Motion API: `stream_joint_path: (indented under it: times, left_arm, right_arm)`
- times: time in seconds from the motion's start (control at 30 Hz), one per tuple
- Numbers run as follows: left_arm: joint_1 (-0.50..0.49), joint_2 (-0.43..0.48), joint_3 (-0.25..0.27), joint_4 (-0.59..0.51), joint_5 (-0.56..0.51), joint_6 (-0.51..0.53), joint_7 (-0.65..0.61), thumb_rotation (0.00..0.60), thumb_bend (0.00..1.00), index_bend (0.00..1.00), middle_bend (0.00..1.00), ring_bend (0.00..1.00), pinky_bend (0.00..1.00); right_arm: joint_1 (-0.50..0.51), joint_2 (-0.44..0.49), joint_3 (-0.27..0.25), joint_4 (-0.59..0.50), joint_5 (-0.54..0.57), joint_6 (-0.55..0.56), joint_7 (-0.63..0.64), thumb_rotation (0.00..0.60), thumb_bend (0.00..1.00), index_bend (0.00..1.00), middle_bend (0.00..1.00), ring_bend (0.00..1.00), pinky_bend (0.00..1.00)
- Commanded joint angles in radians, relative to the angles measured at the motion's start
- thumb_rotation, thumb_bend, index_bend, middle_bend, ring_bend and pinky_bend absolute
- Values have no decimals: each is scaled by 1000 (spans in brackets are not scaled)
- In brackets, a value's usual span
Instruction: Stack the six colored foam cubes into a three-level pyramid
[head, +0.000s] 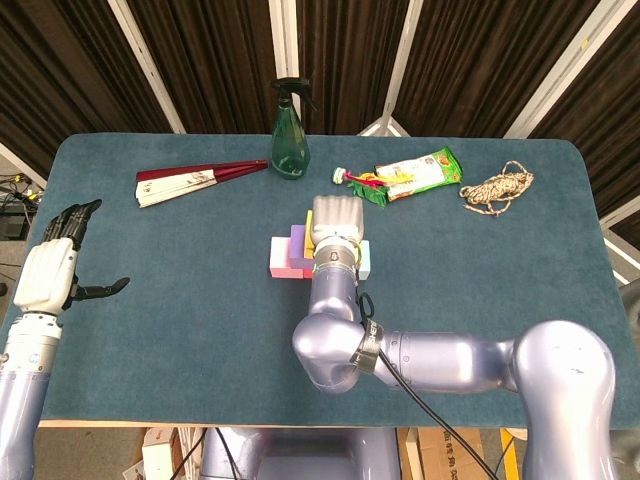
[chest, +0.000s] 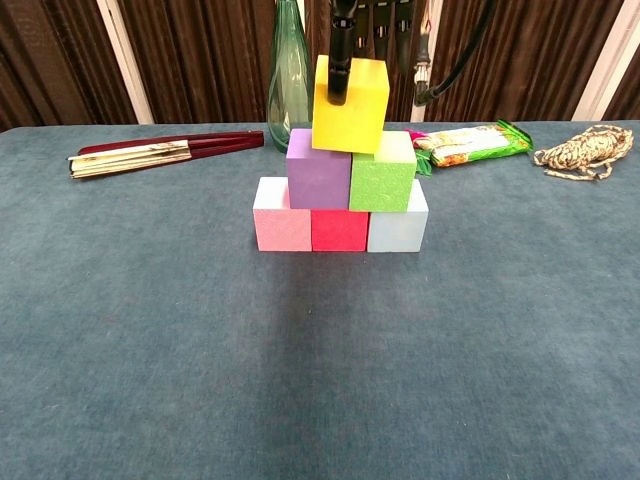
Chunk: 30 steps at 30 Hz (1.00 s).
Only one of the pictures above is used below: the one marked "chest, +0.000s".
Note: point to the folded red paper fan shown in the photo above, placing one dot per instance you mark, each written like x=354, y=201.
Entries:
x=140, y=154

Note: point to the blue felt table mat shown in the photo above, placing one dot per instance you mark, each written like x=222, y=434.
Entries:
x=320, y=375

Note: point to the green foam cube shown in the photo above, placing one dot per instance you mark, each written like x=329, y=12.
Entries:
x=382, y=180

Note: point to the pink foam cube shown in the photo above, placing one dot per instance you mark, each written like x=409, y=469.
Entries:
x=280, y=230

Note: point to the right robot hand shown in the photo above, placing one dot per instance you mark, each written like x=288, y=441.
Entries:
x=340, y=60

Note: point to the red foam cube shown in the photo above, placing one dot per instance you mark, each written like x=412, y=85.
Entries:
x=339, y=230

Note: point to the brown pleated curtain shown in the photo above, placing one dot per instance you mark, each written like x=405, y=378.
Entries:
x=200, y=30

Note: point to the green snack packet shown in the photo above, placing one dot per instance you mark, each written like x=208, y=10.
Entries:
x=475, y=145

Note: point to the green glass bottle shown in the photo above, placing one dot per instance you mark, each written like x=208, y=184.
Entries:
x=292, y=75

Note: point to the light blue foam cube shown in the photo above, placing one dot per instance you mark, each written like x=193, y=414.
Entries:
x=397, y=230

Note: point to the yellow block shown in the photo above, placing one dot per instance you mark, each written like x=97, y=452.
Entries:
x=350, y=125

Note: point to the purple foam cube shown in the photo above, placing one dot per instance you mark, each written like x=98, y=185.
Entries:
x=317, y=180

